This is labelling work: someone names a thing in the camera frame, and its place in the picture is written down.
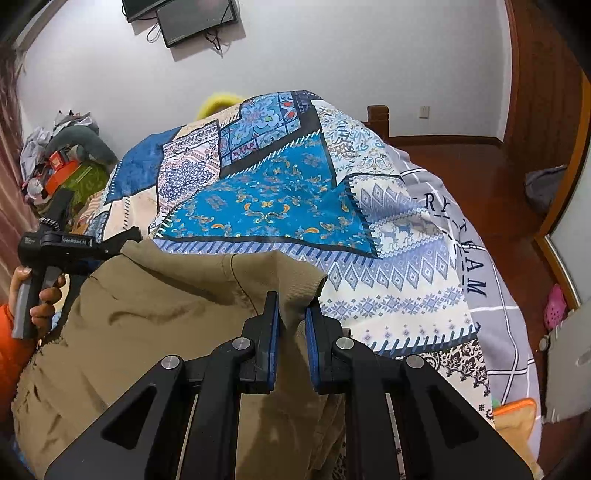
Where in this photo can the wooden bed post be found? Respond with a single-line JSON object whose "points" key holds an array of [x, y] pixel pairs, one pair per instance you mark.
{"points": [[378, 121]]}

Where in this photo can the blue patchwork printed blanket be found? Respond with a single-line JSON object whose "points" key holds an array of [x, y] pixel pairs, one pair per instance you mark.
{"points": [[277, 194]]}

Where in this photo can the small black wall monitor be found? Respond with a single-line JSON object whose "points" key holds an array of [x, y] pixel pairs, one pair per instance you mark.
{"points": [[138, 8]]}

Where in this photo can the wooden door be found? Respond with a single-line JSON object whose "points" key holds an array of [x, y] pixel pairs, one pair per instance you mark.
{"points": [[540, 69]]}

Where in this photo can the orange box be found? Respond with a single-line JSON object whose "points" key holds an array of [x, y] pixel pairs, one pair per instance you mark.
{"points": [[62, 170]]}

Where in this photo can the gold-framed mirror door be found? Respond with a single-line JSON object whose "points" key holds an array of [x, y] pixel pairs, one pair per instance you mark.
{"points": [[570, 249]]}

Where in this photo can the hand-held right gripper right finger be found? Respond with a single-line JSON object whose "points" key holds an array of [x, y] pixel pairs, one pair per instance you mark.
{"points": [[314, 353]]}

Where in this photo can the large black wall monitor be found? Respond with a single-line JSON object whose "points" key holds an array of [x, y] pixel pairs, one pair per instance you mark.
{"points": [[198, 18]]}

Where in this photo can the yellow plush pillow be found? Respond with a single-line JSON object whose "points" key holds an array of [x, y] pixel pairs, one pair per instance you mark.
{"points": [[220, 102]]}

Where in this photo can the pink-brown curtain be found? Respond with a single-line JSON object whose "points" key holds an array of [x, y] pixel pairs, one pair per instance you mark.
{"points": [[11, 161]]}

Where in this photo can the orange cushion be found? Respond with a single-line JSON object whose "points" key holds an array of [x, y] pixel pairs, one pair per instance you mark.
{"points": [[517, 429]]}

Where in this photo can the khaki pants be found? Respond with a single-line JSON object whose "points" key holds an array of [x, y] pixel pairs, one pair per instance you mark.
{"points": [[161, 314]]}

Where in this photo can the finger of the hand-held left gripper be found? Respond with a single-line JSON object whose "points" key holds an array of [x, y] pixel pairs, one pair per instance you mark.
{"points": [[117, 242]]}

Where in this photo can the pink clog shoe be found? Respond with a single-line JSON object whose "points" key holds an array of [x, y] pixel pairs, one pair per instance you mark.
{"points": [[555, 307]]}

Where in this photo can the grey checked bedsheet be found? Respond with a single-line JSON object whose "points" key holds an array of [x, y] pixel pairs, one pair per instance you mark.
{"points": [[501, 295]]}

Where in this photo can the pile of pale clothes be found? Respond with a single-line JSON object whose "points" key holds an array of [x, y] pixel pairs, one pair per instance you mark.
{"points": [[34, 154]]}

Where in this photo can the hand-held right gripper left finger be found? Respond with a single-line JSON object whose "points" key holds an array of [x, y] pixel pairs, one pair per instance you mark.
{"points": [[272, 344]]}

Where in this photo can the white wall socket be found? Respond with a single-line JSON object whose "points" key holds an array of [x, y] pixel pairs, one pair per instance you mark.
{"points": [[424, 111]]}

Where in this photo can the person's left forearm orange sleeve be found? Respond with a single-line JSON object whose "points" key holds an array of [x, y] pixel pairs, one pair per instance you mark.
{"points": [[14, 355]]}

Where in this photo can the grey cloth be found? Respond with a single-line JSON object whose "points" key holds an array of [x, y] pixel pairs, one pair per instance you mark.
{"points": [[547, 187]]}

